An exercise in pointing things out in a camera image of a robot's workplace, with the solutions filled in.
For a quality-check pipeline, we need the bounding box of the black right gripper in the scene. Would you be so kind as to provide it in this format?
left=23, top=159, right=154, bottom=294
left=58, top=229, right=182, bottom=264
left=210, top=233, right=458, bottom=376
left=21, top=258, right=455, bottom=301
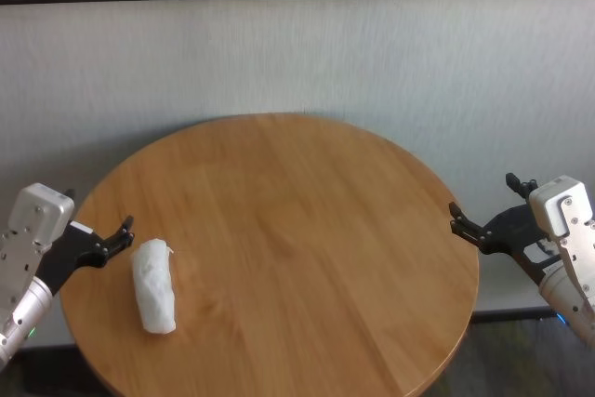
left=447, top=172, right=562, bottom=289

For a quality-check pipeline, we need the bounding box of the white sandbag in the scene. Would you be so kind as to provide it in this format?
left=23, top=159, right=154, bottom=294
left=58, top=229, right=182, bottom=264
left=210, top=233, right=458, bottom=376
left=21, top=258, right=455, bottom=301
left=131, top=237, right=178, bottom=336

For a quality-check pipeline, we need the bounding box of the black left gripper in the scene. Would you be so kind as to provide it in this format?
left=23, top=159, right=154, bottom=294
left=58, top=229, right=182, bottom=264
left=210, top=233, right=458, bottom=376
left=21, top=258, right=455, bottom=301
left=34, top=188, right=137, bottom=298

